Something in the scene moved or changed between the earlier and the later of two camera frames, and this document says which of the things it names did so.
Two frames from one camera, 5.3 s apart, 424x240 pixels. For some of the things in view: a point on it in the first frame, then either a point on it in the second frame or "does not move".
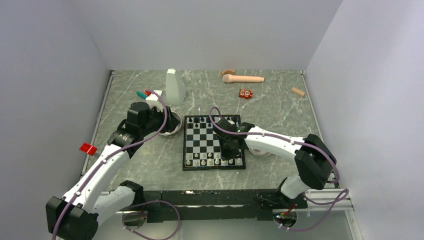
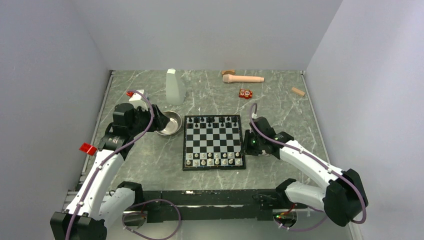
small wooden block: [298, 91] does not move
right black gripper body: [227, 150] -> [253, 144]
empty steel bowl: [176, 130] does not move
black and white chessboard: [201, 146] does not move
